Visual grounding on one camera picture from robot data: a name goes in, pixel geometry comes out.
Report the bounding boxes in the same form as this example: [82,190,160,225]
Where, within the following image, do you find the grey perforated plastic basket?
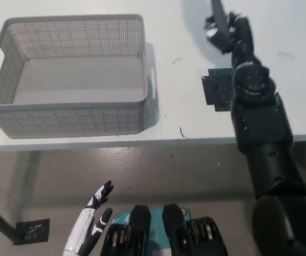
[0,14,149,139]

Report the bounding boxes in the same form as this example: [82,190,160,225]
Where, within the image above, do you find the black tape patch on desk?
[200,68,235,113]

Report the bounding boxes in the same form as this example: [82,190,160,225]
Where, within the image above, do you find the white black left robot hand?
[63,180,115,256]

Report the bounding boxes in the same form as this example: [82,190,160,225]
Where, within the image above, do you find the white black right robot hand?
[203,11,253,55]

